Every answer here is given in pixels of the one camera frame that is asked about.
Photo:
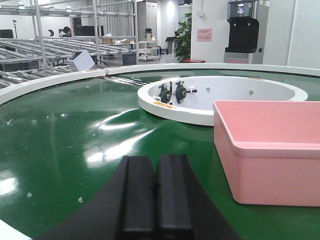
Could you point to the pink plastic bin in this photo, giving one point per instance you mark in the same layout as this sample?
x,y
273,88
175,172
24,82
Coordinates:
x,y
270,150

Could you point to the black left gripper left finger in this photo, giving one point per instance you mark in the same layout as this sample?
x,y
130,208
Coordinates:
x,y
122,210

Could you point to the grey electrical cabinet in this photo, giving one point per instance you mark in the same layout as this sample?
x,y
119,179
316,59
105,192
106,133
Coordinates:
x,y
146,19

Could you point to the white outer conveyor rim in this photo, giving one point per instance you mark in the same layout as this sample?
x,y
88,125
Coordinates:
x,y
14,91

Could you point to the white utility cart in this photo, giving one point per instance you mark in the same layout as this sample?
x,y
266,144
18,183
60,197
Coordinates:
x,y
148,50

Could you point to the metal roller conveyor rack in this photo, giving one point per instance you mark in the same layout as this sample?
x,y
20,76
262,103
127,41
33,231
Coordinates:
x,y
107,29

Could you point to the pink wall notice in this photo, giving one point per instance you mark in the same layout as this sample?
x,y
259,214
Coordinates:
x,y
204,34

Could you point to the seated person in background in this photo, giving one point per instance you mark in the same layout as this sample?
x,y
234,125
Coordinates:
x,y
66,32

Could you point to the green potted plant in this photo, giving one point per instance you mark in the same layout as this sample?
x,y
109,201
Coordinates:
x,y
183,40

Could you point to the black coffee vending machine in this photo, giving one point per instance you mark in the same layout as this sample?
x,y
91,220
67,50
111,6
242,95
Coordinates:
x,y
248,21

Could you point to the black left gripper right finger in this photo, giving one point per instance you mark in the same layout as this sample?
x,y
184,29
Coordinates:
x,y
184,211

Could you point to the white box on rollers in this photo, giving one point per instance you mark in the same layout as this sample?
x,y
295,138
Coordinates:
x,y
80,61

